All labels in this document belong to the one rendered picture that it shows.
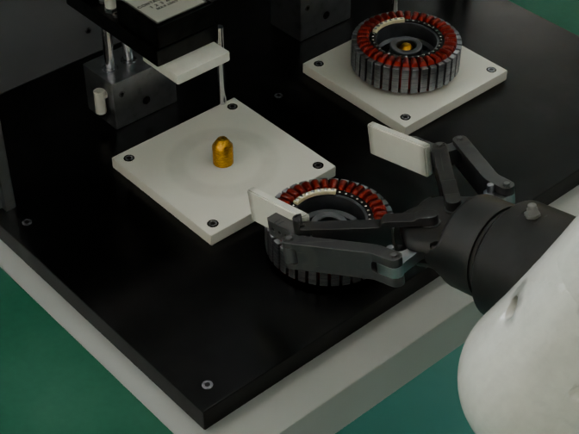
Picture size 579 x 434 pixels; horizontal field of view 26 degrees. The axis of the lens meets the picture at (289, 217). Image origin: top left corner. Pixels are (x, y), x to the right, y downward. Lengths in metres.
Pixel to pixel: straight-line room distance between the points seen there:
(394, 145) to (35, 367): 0.35
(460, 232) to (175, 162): 0.36
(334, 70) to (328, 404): 0.42
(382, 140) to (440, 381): 1.00
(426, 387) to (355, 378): 1.01
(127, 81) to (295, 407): 0.39
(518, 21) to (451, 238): 0.55
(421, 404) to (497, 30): 0.78
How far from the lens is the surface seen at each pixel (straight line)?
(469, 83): 1.30
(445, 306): 1.09
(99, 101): 1.23
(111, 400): 1.01
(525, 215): 0.89
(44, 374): 1.04
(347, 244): 0.94
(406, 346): 1.05
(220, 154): 1.16
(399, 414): 1.99
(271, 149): 1.19
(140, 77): 1.24
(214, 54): 1.15
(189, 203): 1.13
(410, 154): 1.07
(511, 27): 1.41
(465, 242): 0.91
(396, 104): 1.26
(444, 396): 2.02
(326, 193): 1.10
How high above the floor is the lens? 1.50
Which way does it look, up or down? 40 degrees down
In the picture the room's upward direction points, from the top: straight up
